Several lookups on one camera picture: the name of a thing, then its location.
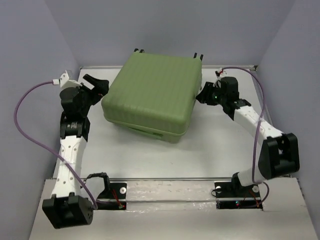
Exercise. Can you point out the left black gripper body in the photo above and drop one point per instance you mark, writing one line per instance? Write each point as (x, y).
(89, 97)

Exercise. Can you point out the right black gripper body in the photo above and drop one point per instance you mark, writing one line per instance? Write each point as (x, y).
(216, 97)

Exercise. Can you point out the green hard-shell suitcase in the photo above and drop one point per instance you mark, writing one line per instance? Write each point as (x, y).
(154, 94)

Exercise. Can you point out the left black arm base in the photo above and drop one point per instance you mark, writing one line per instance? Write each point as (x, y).
(110, 196)

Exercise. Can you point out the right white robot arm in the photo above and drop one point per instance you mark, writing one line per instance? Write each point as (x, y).
(279, 151)

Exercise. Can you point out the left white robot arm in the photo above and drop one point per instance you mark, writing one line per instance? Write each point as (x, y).
(73, 200)

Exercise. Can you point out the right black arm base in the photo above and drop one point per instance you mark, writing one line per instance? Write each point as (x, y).
(230, 198)

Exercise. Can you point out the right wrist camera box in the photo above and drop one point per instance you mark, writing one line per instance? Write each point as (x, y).
(220, 73)

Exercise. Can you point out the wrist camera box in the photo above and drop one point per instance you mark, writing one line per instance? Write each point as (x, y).
(67, 80)
(220, 73)

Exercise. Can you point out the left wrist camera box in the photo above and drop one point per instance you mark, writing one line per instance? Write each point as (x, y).
(67, 80)

